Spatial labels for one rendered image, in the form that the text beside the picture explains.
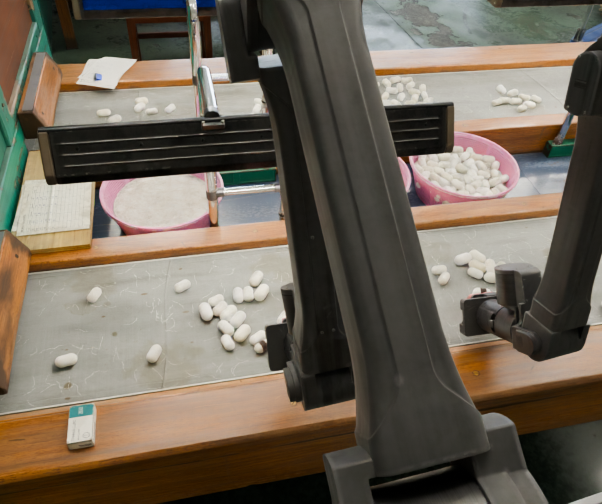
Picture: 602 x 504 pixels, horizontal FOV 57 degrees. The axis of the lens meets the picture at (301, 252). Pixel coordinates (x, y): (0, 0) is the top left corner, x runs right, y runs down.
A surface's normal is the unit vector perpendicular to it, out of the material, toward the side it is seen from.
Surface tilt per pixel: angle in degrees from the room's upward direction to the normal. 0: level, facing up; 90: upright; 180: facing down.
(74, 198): 0
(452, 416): 33
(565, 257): 88
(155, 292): 0
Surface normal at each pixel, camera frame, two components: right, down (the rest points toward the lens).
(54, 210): 0.06, -0.70
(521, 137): 0.21, 0.70
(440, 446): 0.08, -0.20
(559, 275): -0.93, 0.19
